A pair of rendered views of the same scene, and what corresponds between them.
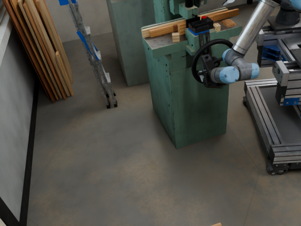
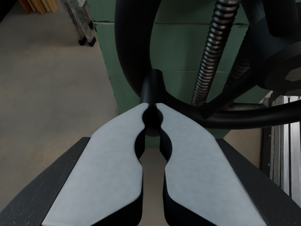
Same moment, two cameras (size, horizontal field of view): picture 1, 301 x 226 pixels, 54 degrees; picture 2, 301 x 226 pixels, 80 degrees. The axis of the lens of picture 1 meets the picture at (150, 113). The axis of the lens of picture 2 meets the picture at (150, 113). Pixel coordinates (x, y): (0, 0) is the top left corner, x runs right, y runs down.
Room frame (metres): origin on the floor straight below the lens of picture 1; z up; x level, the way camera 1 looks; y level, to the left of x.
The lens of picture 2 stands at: (1.35, -0.33, 0.92)
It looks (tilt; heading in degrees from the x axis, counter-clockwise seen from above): 61 degrees down; 12
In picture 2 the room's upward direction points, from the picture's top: 2 degrees clockwise
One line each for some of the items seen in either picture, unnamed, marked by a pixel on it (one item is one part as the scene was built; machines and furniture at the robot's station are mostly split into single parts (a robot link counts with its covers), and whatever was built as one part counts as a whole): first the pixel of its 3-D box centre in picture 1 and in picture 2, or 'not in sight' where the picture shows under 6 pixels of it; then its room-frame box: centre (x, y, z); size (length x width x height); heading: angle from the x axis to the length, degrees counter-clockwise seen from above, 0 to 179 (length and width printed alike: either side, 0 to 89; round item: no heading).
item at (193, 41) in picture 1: (200, 36); not in sight; (1.63, -0.36, 0.91); 0.15 x 0.14 x 0.09; 103
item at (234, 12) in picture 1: (195, 22); not in sight; (1.83, -0.38, 0.92); 0.63 x 0.02 x 0.04; 103
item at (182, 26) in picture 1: (195, 25); not in sight; (1.75, -0.36, 0.94); 0.22 x 0.02 x 0.07; 103
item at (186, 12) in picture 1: (188, 11); not in sight; (1.84, -0.33, 0.99); 0.14 x 0.07 x 0.09; 13
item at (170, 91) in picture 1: (185, 86); (176, 57); (1.94, -0.31, 0.35); 0.58 x 0.45 x 0.71; 13
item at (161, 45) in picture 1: (194, 38); not in sight; (1.71, -0.34, 0.87); 0.61 x 0.30 x 0.06; 103
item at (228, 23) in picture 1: (228, 22); not in sight; (1.79, -0.58, 0.91); 0.10 x 0.07 x 0.02; 13
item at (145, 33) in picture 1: (186, 22); not in sight; (1.84, -0.32, 0.92); 0.60 x 0.02 x 0.05; 103
